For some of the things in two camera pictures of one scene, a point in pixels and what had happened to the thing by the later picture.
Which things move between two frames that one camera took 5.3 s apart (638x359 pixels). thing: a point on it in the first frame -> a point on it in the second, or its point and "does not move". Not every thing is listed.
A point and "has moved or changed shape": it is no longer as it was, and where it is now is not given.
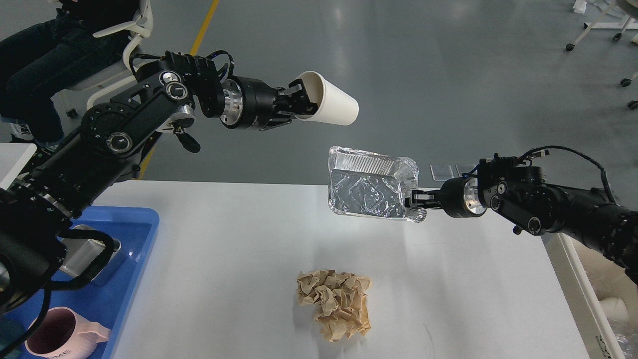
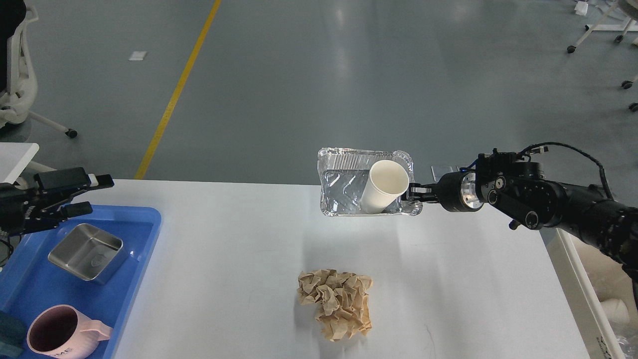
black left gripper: (246, 102) -> (21, 210)
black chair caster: (625, 82) does not move
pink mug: (61, 333) does not move
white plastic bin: (586, 278) does not move
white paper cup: (336, 105) -> (387, 181)
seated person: (39, 62) -> (12, 14)
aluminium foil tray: (362, 182) has moved or changed shape
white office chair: (111, 89) -> (16, 103)
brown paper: (340, 298) does not move
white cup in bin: (614, 308) does not move
